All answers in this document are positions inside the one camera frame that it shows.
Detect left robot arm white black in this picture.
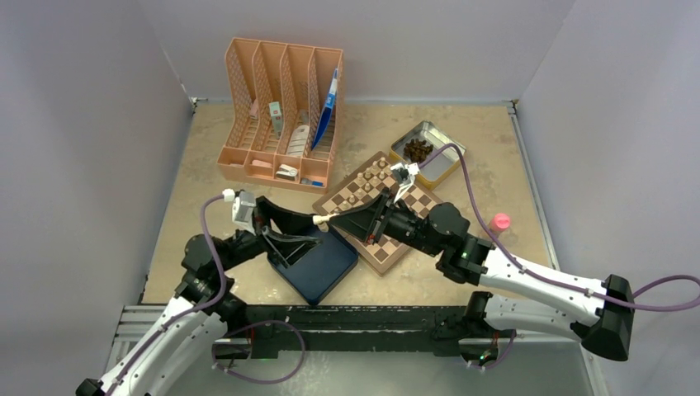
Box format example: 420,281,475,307
75,189,332,395

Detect pink eraser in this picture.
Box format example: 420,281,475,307
249,159,273,170

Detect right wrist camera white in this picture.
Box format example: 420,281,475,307
390,163,420,203

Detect pink capped small bottle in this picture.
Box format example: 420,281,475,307
488,213,512,236

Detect dark blue tray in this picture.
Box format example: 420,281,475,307
267,226,359,306

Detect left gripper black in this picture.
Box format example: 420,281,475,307
215,196,321,272

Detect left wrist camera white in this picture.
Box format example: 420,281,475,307
222,189,257,233

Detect white labelled tube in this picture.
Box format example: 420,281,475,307
286,125,310,157

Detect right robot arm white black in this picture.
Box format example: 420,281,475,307
327,191,635,361

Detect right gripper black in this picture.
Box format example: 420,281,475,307
330,188,442,257

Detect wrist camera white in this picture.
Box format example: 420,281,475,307
390,163,420,203
222,189,257,233

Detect wooden chess board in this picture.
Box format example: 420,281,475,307
312,151,442,276

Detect pile of dark chess pieces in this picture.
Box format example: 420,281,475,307
403,139,434,163

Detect yellow metal tin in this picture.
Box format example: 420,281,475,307
390,120,466,191

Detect blue folder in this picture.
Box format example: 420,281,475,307
311,68,338,150

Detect green white small box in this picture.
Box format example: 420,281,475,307
268,101,284,139

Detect white stapler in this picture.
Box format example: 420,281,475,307
275,164,299,182

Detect pink plastic desk organizer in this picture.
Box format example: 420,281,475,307
216,38,345,194

